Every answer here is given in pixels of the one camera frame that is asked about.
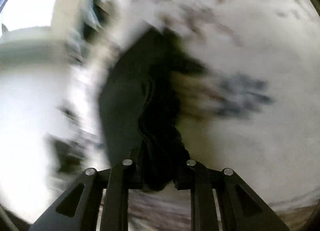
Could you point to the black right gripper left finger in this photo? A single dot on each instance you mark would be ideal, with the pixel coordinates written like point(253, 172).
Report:
point(77, 208)

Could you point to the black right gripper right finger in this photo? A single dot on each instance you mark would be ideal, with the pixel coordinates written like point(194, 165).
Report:
point(221, 200)

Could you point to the black small garment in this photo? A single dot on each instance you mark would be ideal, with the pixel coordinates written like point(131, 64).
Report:
point(139, 107)

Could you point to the floral bed sheet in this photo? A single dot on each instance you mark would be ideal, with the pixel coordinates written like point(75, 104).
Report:
point(253, 109)

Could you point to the black grey striped garment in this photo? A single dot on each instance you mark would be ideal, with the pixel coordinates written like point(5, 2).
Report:
point(93, 17)

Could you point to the window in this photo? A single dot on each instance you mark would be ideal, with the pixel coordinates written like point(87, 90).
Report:
point(27, 16)

